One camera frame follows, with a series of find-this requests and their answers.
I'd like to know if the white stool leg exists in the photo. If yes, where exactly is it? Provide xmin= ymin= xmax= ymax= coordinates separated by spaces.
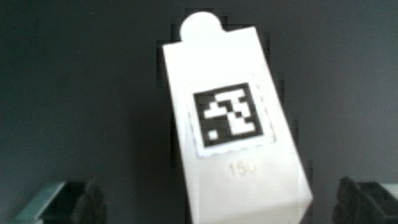
xmin=163 ymin=12 xmax=312 ymax=224

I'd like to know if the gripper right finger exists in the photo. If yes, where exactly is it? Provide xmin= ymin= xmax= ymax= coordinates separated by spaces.
xmin=335 ymin=177 xmax=398 ymax=224

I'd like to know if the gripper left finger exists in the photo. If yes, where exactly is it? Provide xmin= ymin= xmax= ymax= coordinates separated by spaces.
xmin=14 ymin=180 xmax=106 ymax=224

